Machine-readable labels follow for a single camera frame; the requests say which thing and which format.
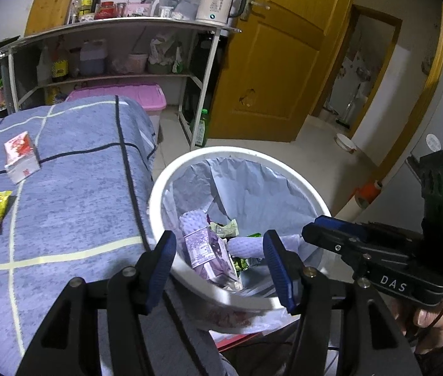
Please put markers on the white round trash bin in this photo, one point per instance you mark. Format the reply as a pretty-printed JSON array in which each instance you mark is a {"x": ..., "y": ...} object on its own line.
[{"x": 245, "y": 151}]

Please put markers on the green plastic wrapper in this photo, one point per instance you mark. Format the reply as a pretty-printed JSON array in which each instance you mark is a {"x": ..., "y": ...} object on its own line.
[{"x": 241, "y": 264}]

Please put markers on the green snack packet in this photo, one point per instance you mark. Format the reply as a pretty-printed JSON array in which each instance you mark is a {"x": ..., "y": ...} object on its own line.
[{"x": 225, "y": 229}]

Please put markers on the white bowl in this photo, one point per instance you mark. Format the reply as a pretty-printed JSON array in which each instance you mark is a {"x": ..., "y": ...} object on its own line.
[{"x": 345, "y": 143}]

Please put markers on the green plastic bottle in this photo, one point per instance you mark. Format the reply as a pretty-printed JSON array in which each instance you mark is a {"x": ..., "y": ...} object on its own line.
[{"x": 201, "y": 129}]

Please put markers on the blue jerry can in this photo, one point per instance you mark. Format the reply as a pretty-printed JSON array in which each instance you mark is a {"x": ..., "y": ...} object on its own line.
[{"x": 93, "y": 58}]

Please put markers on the clear plastic tub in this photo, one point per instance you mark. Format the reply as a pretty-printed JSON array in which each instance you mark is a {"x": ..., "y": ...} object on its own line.
[{"x": 127, "y": 64}]

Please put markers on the purple textured pouch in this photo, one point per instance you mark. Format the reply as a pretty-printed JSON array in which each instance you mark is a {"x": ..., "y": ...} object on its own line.
[{"x": 245, "y": 246}]

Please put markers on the red white small carton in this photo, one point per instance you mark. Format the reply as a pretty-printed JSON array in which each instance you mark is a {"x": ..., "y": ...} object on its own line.
[{"x": 21, "y": 156}]

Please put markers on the clear plastic bottle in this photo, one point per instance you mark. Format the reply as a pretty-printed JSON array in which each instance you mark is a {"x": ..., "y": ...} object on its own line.
[{"x": 44, "y": 68}]

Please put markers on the green cap sauce bottle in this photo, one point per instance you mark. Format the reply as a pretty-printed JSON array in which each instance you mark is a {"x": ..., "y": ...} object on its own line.
[{"x": 87, "y": 4}]

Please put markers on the yellow door frame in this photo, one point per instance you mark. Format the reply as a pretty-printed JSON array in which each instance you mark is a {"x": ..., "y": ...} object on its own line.
[{"x": 436, "y": 66}]

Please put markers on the round white wall sticker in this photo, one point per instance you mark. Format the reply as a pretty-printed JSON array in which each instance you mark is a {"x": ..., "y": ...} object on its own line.
[{"x": 433, "y": 142}]

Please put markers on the person's right hand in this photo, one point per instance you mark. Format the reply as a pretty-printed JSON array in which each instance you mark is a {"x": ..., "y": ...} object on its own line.
[{"x": 440, "y": 329}]

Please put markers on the metal shelf rack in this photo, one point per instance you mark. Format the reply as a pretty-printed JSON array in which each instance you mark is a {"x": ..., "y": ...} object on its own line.
[{"x": 127, "y": 23}]

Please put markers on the wooden cutting board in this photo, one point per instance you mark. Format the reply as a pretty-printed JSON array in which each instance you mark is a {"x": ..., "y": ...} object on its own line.
[{"x": 53, "y": 4}]

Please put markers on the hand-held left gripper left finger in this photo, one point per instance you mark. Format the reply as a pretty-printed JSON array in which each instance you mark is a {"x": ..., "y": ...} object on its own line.
[{"x": 162, "y": 266}]

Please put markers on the red lid jar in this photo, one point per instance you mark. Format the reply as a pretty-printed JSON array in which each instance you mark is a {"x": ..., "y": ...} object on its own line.
[{"x": 106, "y": 11}]

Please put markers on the yellow wooden door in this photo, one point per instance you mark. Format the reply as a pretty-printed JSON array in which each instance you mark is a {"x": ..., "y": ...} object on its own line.
[{"x": 280, "y": 47}]

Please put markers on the white foam fruit net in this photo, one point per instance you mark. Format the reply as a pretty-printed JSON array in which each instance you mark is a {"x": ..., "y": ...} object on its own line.
[{"x": 194, "y": 221}]

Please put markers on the white electric kettle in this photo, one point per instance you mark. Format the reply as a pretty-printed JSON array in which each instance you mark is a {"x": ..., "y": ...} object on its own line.
[{"x": 215, "y": 6}]

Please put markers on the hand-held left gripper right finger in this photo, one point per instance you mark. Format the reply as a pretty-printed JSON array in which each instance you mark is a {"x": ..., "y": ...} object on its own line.
[{"x": 280, "y": 272}]

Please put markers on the crumpled plastic bag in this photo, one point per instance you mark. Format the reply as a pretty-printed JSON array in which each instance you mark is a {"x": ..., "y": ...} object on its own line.
[{"x": 164, "y": 53}]

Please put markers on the blue translucent bin liner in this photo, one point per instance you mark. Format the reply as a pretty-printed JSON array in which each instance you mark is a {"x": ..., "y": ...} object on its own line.
[{"x": 252, "y": 188}]

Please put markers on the pink lid storage box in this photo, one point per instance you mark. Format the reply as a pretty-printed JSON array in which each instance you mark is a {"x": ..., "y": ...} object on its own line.
[{"x": 135, "y": 94}]

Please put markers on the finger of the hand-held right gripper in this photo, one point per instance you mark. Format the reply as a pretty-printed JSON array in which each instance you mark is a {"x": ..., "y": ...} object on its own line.
[
  {"x": 338, "y": 223},
  {"x": 323, "y": 237}
]

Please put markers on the clear plastic container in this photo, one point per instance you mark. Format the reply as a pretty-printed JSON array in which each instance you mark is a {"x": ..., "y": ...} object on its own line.
[{"x": 178, "y": 6}]

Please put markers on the yellow label oil bottle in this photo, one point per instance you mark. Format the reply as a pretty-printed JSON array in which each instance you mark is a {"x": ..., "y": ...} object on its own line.
[{"x": 60, "y": 66}]

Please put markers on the blue checked tablecloth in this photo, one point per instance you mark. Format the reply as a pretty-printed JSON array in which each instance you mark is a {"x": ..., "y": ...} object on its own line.
[{"x": 80, "y": 188}]

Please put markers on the purple snack packet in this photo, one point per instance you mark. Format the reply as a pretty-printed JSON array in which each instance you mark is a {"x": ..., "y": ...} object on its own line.
[{"x": 209, "y": 254}]

